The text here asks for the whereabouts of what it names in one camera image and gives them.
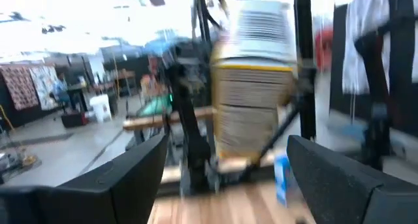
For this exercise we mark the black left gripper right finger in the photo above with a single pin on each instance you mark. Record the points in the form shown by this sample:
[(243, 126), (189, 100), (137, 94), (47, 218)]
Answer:
[(333, 185)]

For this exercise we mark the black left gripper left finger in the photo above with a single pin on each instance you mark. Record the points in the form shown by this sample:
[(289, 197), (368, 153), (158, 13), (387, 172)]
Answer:
[(130, 185)]

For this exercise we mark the yellow cereal box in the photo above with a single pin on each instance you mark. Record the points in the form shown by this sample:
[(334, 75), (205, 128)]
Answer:
[(251, 93)]

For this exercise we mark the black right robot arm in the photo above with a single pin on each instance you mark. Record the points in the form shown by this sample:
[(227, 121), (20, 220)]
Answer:
[(192, 136)]

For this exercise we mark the blue and white cereal box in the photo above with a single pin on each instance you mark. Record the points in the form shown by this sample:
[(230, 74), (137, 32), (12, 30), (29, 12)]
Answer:
[(282, 178)]

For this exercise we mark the white bin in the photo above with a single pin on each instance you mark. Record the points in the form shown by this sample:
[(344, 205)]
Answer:
[(100, 108)]

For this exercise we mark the black case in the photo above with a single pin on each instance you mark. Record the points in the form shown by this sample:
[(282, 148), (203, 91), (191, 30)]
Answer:
[(73, 119)]

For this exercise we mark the person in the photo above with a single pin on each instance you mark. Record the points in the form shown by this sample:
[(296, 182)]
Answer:
[(60, 87)]

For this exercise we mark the white floral cloth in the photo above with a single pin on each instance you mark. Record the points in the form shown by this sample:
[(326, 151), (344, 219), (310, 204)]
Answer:
[(44, 87)]

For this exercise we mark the dark red patterned cloth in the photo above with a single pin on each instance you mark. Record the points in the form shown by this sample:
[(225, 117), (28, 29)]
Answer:
[(18, 87)]

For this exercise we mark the white hanging cloth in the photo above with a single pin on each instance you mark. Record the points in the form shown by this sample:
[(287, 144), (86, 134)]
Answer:
[(362, 38)]

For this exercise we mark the black vertical frame post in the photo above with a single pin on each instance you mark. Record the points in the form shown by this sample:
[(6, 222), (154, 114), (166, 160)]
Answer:
[(304, 54)]

